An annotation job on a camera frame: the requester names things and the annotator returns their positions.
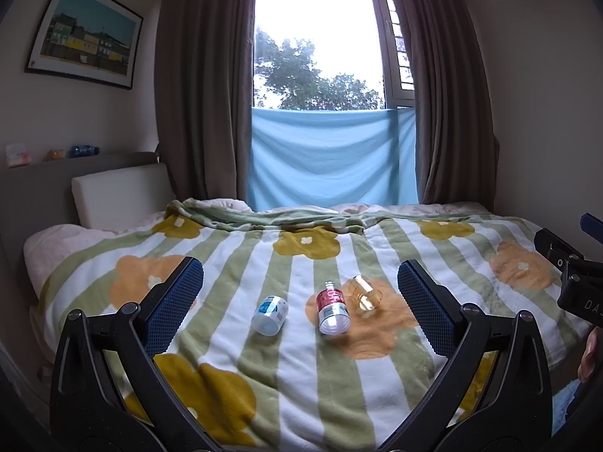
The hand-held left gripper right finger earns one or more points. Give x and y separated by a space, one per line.
426 310

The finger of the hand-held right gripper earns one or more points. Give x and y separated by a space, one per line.
556 247
592 224

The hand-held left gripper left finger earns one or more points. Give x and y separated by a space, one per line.
173 308

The clear cup with red label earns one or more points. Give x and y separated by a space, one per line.
332 313

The amber clear glass cup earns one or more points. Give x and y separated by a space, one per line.
366 295

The white cup with blue label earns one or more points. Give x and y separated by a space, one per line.
269 315

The person's right hand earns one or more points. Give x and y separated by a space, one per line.
590 353

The person's blue jeans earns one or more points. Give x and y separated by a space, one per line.
565 407

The white headboard cushion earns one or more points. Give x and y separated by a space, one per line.
117 193

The floral striped blanket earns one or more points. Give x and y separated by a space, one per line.
282 386

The light blue hanging cloth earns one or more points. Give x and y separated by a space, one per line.
329 160

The blue bottle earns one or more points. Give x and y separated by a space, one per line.
84 150

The grey headboard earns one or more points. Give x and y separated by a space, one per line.
28 197

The brown curtain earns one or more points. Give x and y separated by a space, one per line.
202 80
447 94

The small orange item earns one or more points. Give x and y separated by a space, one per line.
55 155

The white packet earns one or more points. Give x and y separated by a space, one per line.
17 155

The tree outside window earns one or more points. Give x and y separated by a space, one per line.
301 80

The framed picture of houses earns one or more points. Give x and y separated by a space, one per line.
85 33

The window frame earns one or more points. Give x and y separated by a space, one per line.
384 47

